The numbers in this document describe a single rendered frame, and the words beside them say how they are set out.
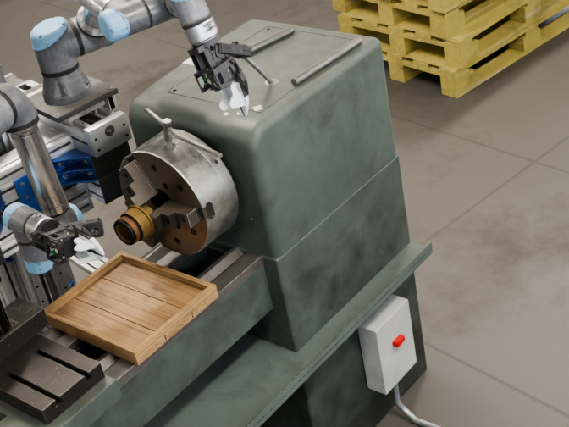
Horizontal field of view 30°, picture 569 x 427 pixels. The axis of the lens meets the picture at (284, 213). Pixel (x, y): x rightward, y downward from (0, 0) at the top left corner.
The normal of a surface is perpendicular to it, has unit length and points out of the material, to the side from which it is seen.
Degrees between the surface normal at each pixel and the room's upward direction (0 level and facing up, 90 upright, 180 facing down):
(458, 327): 0
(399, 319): 90
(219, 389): 0
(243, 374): 0
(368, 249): 90
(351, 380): 90
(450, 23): 90
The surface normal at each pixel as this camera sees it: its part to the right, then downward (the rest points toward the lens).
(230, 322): 0.77, 0.22
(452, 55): -0.70, 0.48
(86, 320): -0.17, -0.83
